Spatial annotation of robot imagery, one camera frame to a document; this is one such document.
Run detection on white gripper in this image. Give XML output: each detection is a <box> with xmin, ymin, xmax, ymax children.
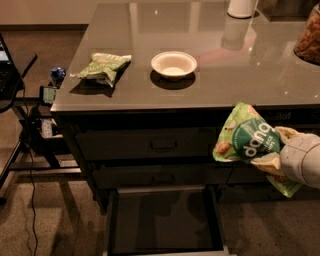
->
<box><xmin>250</xmin><ymin>126</ymin><xmax>320</xmax><ymax>189</ymax></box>

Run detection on green dang rice chip bag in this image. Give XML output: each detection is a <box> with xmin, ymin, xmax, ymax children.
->
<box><xmin>212</xmin><ymin>102</ymin><xmax>301</xmax><ymax>197</ymax></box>

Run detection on dark peatos snack bag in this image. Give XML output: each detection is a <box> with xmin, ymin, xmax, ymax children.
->
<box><xmin>262</xmin><ymin>110</ymin><xmax>320</xmax><ymax>125</ymax></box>

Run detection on top right drawer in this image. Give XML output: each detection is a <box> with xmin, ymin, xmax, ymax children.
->
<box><xmin>283</xmin><ymin>125</ymin><xmax>320</xmax><ymax>136</ymax></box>

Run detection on middle right drawer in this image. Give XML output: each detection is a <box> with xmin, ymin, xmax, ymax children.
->
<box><xmin>227</xmin><ymin>162</ymin><xmax>267</xmax><ymax>184</ymax></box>

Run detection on bottom right drawer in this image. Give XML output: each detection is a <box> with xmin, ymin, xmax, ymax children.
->
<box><xmin>217</xmin><ymin>184</ymin><xmax>320</xmax><ymax>204</ymax></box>

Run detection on middle left drawer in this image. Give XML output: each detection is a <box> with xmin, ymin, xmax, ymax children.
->
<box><xmin>87</xmin><ymin>163</ymin><xmax>232</xmax><ymax>190</ymax></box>

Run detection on top left drawer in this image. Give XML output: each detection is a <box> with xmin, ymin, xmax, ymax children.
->
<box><xmin>75</xmin><ymin>127</ymin><xmax>216</xmax><ymax>161</ymax></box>

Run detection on open bottom left drawer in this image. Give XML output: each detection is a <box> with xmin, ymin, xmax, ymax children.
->
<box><xmin>102</xmin><ymin>185</ymin><xmax>236</xmax><ymax>256</ymax></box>

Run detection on dark grey drawer cabinet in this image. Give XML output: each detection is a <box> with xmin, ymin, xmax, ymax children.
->
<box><xmin>49</xmin><ymin>1</ymin><xmax>320</xmax><ymax>214</ymax></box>

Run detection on light green snack bag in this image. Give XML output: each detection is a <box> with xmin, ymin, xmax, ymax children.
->
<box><xmin>70</xmin><ymin>53</ymin><xmax>131</xmax><ymax>87</ymax></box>

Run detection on clear jar of snacks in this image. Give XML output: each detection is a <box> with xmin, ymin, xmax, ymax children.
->
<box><xmin>294</xmin><ymin>3</ymin><xmax>320</xmax><ymax>65</ymax></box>

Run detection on white paper bowl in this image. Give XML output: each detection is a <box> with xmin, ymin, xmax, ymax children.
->
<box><xmin>151</xmin><ymin>51</ymin><xmax>197</xmax><ymax>80</ymax></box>

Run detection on white cylindrical container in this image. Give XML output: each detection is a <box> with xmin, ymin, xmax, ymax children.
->
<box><xmin>227</xmin><ymin>0</ymin><xmax>257</xmax><ymax>19</ymax></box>

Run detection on smartphone with lit screen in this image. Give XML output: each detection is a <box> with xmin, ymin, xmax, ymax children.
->
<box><xmin>39</xmin><ymin>86</ymin><xmax>59</xmax><ymax>106</ymax></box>

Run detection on black laptop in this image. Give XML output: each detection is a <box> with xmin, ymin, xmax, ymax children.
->
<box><xmin>0</xmin><ymin>33</ymin><xmax>21</xmax><ymax>100</ymax></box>

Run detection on black power cable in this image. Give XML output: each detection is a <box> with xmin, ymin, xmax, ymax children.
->
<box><xmin>19</xmin><ymin>76</ymin><xmax>40</xmax><ymax>256</ymax></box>

